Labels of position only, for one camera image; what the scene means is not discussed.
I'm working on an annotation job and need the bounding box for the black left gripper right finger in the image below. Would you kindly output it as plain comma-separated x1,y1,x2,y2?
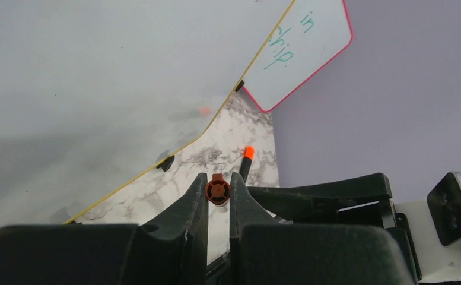
229,173,417,284

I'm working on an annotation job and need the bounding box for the black orange highlighter marker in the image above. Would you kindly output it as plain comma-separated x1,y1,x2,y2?
239,145,255,181

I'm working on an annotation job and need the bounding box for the yellow framed whiteboard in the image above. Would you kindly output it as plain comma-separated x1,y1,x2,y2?
0,1,293,227

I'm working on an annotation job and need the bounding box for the pink framed whiteboard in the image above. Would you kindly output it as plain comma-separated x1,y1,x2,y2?
242,0,353,112

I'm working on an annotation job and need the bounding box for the white brown whiteboard marker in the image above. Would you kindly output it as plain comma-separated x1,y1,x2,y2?
205,173,231,207

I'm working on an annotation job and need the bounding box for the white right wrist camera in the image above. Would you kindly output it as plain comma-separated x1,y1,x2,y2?
396,172,461,284

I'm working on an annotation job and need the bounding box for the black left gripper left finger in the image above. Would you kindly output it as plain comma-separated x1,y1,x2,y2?
0,173,208,284

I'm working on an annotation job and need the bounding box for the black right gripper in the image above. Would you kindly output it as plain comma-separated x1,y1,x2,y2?
249,173,422,281

